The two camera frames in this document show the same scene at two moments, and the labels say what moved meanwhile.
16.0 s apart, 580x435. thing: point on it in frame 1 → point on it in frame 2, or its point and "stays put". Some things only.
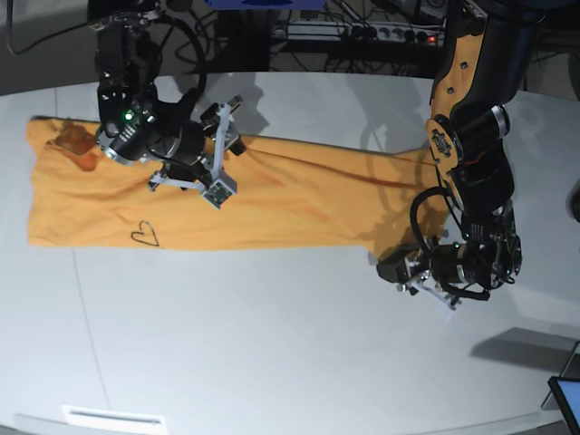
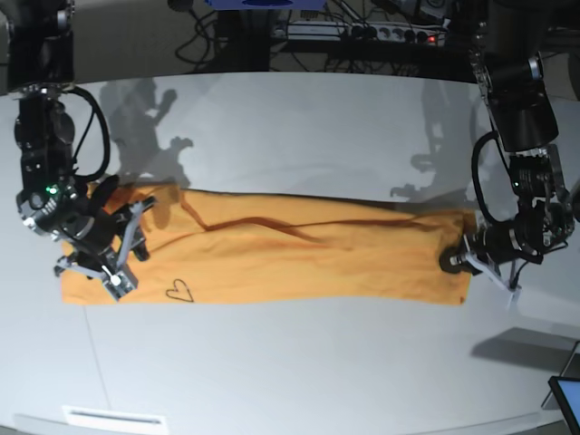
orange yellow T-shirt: (290, 195) → (210, 243)
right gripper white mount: (394, 266) → (450, 261)
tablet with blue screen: (567, 390) stays put
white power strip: (363, 32) stays put
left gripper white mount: (234, 142) → (120, 280)
